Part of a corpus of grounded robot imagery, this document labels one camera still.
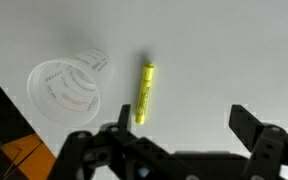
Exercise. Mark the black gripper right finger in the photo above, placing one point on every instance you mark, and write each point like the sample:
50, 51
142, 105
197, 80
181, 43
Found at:
267, 146

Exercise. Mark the yellow highlighter marker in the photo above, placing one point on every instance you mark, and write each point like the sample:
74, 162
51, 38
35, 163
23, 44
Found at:
145, 90

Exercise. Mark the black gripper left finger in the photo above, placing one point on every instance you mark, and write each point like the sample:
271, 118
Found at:
117, 150

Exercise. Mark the clear plastic measuring cup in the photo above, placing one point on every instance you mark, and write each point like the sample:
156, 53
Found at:
64, 93

